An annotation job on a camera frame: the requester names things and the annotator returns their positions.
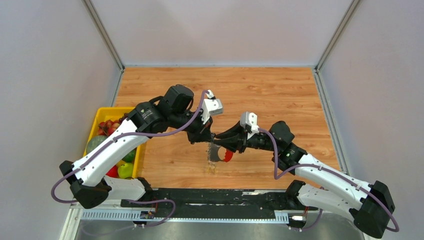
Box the red peaches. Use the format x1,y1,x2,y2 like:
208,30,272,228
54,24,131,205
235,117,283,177
96,120,121,136

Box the key holder with red handle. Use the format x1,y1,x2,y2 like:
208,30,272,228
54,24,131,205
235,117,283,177
206,143,234,174

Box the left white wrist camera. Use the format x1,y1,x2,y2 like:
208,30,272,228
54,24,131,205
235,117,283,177
201,89,224,125

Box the yellow plastic bin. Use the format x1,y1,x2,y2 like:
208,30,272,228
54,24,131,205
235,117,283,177
87,107,147,179

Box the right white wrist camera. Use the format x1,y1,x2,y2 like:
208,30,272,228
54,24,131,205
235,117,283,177
239,111,259,140

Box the dark grape bunch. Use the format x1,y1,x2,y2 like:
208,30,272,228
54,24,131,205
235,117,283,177
118,112,129,124

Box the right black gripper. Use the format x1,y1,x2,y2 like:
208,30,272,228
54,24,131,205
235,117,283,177
213,120,279,154

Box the green melon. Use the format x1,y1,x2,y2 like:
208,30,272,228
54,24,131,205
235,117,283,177
85,135,108,155

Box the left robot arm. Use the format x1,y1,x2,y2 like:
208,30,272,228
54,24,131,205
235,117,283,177
59,84,223,209

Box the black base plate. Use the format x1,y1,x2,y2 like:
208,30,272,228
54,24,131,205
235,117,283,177
120,188,305,220

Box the red apple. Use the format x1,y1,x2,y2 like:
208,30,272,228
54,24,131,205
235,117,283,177
105,165,119,178

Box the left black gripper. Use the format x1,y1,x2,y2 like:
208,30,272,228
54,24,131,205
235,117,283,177
170,106,214,145

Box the green pear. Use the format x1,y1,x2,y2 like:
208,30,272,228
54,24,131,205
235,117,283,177
117,162,134,179

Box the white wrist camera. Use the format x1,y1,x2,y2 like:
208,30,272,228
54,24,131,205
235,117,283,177
201,89,224,125
239,111,259,140

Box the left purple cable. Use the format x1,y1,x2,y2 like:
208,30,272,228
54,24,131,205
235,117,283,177
50,90,211,204

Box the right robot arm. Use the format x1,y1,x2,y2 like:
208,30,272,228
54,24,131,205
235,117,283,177
213,121,400,239

